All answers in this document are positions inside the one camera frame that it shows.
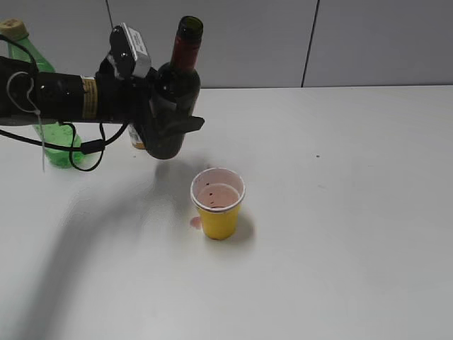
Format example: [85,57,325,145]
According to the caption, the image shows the orange juice bottle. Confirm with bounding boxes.
[127,124,146,149]

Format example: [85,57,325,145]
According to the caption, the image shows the black cable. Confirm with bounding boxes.
[0,35,129,172]

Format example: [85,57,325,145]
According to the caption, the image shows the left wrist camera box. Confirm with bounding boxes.
[109,23,151,79]

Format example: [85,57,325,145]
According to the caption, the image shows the white zip tie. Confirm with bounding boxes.
[6,71,45,173]

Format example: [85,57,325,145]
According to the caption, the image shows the green plastic soda bottle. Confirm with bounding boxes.
[0,18,84,169]

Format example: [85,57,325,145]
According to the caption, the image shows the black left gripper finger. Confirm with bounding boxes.
[141,101,205,156]

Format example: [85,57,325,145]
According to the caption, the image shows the yellow paper cup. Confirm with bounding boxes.
[190,168,246,240]

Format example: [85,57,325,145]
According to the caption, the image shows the dark red wine bottle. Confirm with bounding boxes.
[151,16,203,159]

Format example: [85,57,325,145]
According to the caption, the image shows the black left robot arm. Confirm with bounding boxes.
[1,51,168,141]

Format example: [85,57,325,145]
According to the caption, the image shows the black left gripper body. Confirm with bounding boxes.
[95,52,159,142]

